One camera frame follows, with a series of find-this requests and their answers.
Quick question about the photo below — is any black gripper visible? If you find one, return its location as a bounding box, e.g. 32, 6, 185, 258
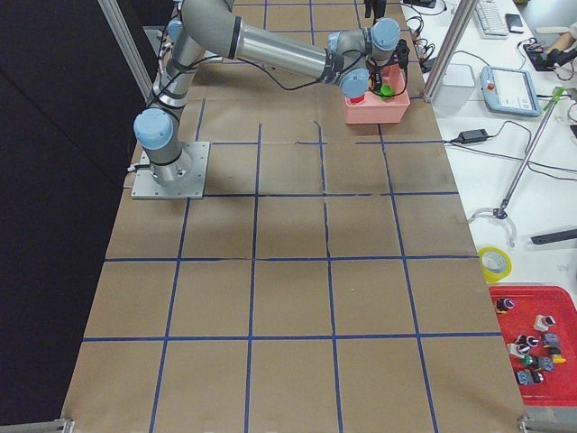
390, 39, 409, 70

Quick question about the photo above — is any green toy block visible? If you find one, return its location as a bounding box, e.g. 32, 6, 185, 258
377, 84, 396, 99

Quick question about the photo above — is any red toy block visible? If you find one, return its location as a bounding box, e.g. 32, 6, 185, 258
350, 94, 365, 105

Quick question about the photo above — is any pink plastic box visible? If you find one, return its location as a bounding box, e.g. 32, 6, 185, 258
343, 65, 410, 124

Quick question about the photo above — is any white cube box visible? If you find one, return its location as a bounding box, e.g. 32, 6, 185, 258
434, 63, 476, 107

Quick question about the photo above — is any white keyboard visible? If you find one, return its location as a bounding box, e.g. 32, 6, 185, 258
474, 0, 509, 39

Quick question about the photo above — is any black power adapter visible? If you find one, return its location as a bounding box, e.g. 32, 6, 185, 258
456, 129, 490, 144

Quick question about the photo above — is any teach pendant tablet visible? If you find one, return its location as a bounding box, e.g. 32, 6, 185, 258
480, 66, 542, 117

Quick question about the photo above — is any black smartphone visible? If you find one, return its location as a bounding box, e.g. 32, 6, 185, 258
505, 14, 524, 34

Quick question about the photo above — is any yellow tape roll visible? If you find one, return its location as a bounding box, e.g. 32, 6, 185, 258
479, 246, 512, 284

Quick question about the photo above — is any red tray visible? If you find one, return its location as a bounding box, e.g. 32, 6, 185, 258
490, 285, 576, 407

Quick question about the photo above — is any aluminium frame post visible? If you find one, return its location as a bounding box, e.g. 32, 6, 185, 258
423, 0, 478, 103

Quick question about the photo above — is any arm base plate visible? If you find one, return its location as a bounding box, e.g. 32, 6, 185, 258
131, 142, 210, 199

